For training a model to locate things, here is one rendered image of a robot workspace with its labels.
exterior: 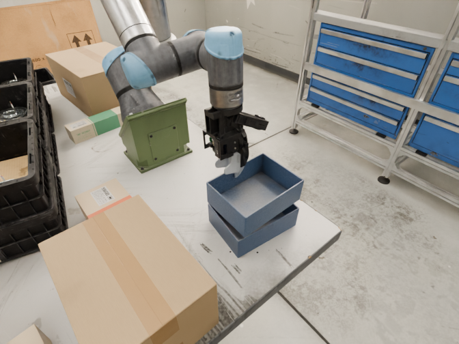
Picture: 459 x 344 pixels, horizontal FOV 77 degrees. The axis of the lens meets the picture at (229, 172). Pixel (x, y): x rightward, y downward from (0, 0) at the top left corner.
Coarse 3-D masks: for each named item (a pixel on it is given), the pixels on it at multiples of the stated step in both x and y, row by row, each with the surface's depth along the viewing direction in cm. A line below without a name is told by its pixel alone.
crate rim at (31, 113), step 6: (18, 84) 101; (24, 84) 101; (30, 84) 101; (30, 90) 97; (30, 96) 93; (30, 102) 90; (30, 108) 87; (30, 114) 84; (12, 120) 81; (18, 120) 81
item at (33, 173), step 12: (24, 120) 81; (36, 132) 80; (36, 144) 75; (36, 156) 70; (36, 168) 66; (12, 180) 61; (24, 180) 62; (36, 180) 64; (0, 192) 61; (12, 192) 62
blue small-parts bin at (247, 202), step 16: (256, 160) 81; (272, 160) 79; (224, 176) 75; (240, 176) 80; (256, 176) 83; (272, 176) 82; (288, 176) 76; (208, 192) 73; (224, 192) 78; (240, 192) 78; (256, 192) 78; (272, 192) 78; (288, 192) 70; (224, 208) 69; (240, 208) 74; (256, 208) 74; (272, 208) 69; (240, 224) 66; (256, 224) 68
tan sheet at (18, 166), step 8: (8, 160) 83; (16, 160) 83; (24, 160) 83; (0, 168) 81; (8, 168) 81; (16, 168) 81; (24, 168) 81; (0, 176) 78; (8, 176) 78; (16, 176) 78; (24, 176) 78
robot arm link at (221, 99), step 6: (210, 90) 61; (216, 90) 66; (234, 90) 59; (240, 90) 61; (210, 96) 62; (216, 96) 60; (222, 96) 60; (228, 96) 60; (234, 96) 60; (240, 96) 62; (210, 102) 63; (216, 102) 61; (222, 102) 61; (228, 102) 61; (234, 102) 61; (240, 102) 62; (216, 108) 63; (222, 108) 61; (228, 108) 61; (234, 108) 62
